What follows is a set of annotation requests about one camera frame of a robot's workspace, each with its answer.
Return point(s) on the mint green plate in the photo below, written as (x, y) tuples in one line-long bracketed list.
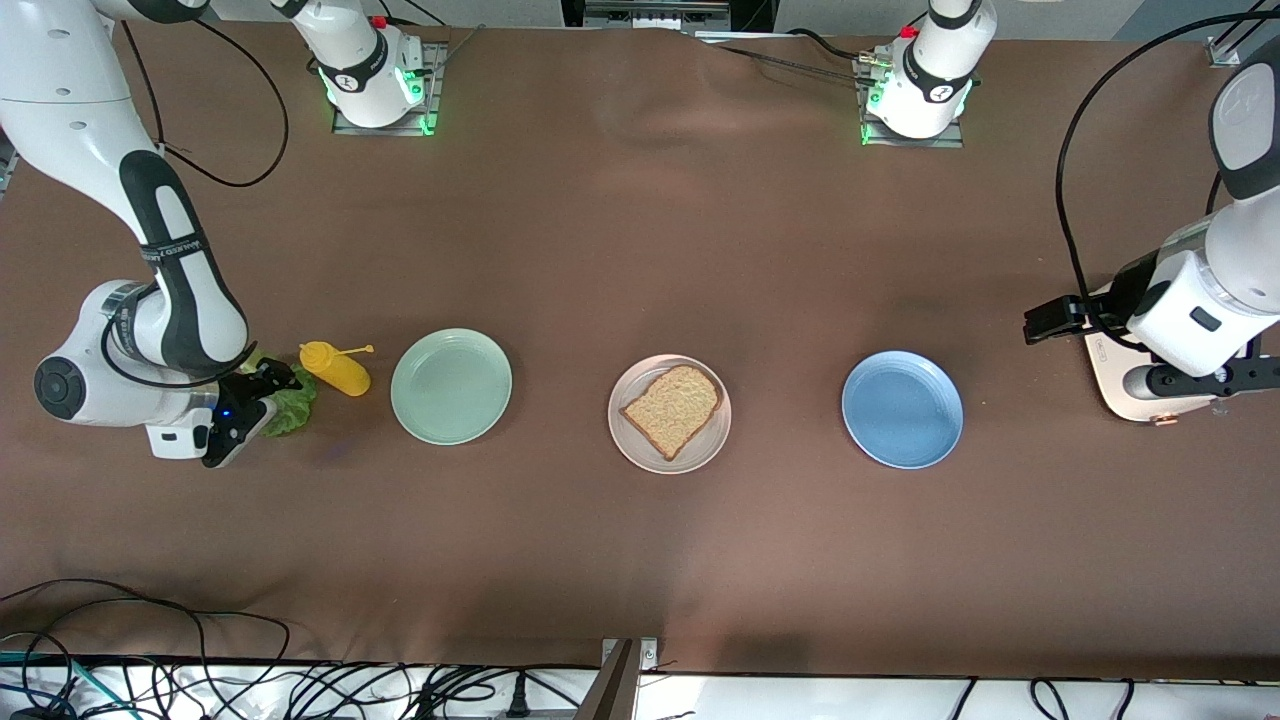
[(451, 386)]

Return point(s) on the white toaster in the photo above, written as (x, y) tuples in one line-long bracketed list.
[(1115, 385)]

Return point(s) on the metal frame bracket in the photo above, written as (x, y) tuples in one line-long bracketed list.
[(628, 655)]

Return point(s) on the green lettuce leaf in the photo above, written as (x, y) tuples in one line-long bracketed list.
[(295, 410)]

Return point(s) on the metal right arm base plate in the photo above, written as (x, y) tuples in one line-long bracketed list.
[(433, 90)]

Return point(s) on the blue plate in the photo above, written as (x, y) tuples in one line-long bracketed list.
[(902, 409)]

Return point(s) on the black power plug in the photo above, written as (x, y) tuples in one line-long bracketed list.
[(518, 700)]

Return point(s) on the grey power strip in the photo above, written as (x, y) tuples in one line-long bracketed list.
[(655, 12)]

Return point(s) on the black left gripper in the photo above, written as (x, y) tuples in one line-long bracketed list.
[(1098, 307)]

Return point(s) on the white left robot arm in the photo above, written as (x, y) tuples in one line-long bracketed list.
[(1240, 270)]

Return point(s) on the brown bread slice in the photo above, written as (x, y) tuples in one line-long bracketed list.
[(672, 410)]

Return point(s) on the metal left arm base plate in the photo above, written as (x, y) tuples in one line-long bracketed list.
[(910, 142)]

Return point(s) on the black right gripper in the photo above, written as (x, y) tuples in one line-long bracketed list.
[(243, 388)]

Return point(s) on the beige plate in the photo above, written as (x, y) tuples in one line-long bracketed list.
[(640, 450)]

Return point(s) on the aluminium corner bracket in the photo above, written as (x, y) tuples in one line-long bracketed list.
[(1222, 50)]

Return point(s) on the yellow mustard squeeze bottle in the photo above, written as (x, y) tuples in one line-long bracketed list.
[(340, 370)]

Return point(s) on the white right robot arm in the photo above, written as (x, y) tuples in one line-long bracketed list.
[(60, 100)]

